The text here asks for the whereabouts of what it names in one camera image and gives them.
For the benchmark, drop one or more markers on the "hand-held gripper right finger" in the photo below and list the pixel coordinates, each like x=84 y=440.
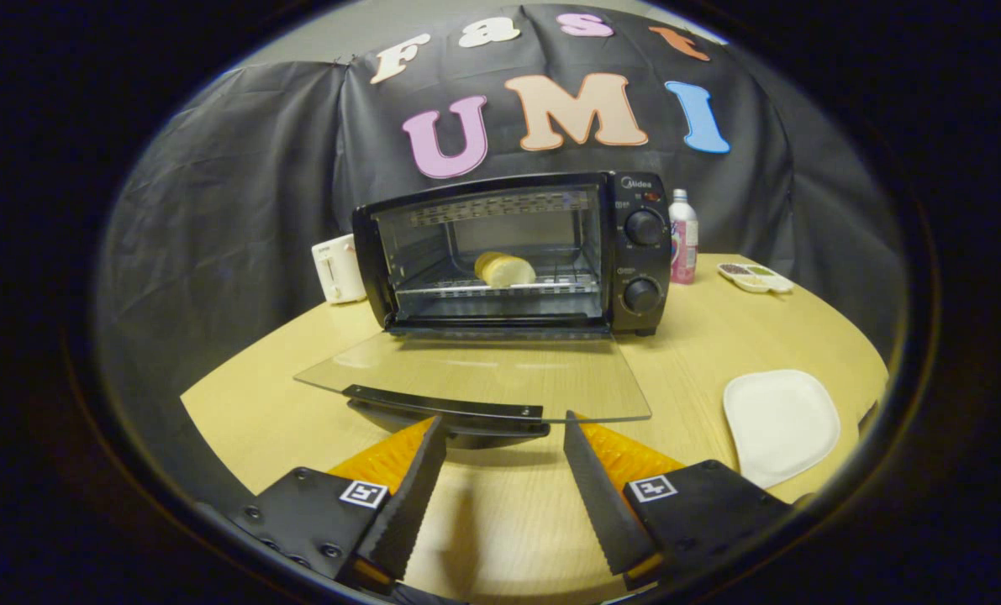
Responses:
x=603 y=502

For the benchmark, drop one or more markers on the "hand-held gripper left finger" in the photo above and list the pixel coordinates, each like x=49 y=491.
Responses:
x=409 y=502

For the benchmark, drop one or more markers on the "black toaster oven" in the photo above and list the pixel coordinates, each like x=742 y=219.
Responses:
x=517 y=277

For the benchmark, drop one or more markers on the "yellow bread roll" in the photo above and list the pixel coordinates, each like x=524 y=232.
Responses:
x=507 y=270

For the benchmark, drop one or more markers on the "white pop-up toaster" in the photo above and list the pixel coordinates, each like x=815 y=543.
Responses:
x=337 y=269

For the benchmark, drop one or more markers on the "white square plate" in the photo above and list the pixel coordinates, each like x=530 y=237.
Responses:
x=780 y=425

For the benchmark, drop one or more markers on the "white divided snack dish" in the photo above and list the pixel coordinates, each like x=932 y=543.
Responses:
x=755 y=277

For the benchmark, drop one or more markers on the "pink label plastic bottle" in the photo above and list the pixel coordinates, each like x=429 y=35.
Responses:
x=683 y=239

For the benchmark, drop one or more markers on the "black backdrop cloth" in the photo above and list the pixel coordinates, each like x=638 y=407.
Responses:
x=239 y=185

